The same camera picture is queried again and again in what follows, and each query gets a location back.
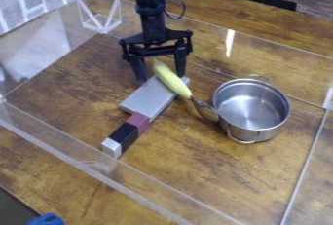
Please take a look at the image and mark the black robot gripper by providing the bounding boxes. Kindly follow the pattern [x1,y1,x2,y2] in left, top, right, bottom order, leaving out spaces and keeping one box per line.
[119,6,193,83]

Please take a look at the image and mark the grey toy cleaver knife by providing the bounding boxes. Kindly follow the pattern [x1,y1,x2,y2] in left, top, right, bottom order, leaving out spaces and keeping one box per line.
[102,76,177,158]

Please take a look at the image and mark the yellow handled metal spoon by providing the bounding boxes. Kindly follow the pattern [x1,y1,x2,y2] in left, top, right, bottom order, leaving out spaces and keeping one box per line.
[154,60,218,123]

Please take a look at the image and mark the small steel pot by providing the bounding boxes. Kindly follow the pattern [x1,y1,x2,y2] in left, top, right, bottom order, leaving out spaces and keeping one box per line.
[213,78,292,144]

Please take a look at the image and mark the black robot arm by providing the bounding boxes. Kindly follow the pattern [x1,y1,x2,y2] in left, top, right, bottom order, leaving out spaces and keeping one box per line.
[119,0,193,83]

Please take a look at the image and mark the blue object at bottom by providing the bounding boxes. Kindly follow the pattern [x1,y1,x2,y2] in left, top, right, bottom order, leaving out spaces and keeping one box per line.
[26,213,66,225]

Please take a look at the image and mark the clear acrylic enclosure panels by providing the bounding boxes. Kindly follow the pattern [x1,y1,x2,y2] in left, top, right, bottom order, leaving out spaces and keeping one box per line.
[0,0,333,225]

